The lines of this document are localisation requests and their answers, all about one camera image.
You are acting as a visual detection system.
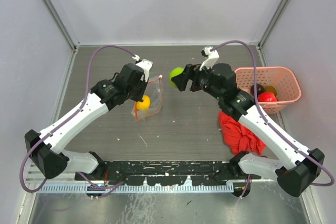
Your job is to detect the purple cable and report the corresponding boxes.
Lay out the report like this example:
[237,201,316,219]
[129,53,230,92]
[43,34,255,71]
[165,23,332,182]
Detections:
[19,45,141,194]
[209,40,332,198]

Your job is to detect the green apple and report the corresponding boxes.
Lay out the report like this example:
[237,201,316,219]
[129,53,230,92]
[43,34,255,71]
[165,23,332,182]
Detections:
[169,67,184,88]

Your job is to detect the red apple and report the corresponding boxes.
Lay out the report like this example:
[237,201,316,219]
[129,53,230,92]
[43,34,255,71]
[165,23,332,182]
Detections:
[258,92,278,102]

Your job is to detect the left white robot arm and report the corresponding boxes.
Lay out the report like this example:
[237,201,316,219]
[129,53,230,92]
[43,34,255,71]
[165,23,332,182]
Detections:
[24,59,153,180]

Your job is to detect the orange brown fruit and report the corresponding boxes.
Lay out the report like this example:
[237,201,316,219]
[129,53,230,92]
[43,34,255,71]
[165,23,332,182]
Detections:
[265,86,277,96]

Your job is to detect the dark maroon fruit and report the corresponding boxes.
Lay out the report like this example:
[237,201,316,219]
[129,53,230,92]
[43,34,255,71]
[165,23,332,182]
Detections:
[250,83,265,96]

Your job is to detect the yellow pear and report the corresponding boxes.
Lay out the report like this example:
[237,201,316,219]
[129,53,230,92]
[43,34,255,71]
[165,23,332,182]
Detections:
[136,95,151,111]

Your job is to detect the left aluminium frame post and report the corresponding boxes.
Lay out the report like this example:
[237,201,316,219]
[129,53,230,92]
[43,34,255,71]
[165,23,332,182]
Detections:
[26,0,81,51]

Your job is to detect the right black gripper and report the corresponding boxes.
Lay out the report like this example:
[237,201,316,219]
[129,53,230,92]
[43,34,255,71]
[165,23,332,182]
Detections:
[172,61,223,100]

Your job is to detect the pink plastic basket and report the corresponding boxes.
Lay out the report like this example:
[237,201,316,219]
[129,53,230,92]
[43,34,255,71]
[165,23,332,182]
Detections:
[235,66,302,114]

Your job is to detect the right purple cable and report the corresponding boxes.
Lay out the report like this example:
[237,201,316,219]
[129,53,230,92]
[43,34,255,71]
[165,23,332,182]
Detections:
[209,40,332,198]

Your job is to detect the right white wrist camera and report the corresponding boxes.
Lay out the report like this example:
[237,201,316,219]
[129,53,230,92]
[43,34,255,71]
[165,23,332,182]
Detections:
[199,46,219,70]

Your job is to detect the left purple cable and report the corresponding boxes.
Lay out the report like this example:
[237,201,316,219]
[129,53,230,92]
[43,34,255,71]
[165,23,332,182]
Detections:
[19,45,141,194]

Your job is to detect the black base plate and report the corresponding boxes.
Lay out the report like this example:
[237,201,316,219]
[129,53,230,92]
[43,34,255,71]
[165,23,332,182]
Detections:
[85,161,248,186]

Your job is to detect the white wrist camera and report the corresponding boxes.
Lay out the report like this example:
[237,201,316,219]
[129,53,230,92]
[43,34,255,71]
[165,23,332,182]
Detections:
[132,55,153,82]
[199,46,219,70]

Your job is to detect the red cloth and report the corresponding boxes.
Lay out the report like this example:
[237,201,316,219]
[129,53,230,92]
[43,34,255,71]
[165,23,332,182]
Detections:
[218,111,266,155]

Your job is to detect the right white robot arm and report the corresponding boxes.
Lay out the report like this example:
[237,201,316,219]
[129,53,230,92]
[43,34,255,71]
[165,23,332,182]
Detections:
[170,63,324,197]

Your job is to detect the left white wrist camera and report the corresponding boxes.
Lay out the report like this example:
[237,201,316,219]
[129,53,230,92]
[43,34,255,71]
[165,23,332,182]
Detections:
[132,55,153,82]

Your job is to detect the clear zip top bag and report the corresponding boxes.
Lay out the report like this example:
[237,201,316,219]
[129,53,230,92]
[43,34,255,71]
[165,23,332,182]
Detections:
[131,75,163,123]

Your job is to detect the white slotted cable duct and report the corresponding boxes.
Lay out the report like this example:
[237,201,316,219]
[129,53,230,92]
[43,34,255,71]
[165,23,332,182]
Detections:
[38,182,234,194]

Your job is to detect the right aluminium frame post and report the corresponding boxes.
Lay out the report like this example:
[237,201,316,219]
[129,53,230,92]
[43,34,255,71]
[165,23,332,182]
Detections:
[257,0,308,50]

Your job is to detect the aluminium frame post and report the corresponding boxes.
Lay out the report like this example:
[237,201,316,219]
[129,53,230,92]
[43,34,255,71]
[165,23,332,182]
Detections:
[26,0,81,51]
[257,0,308,50]

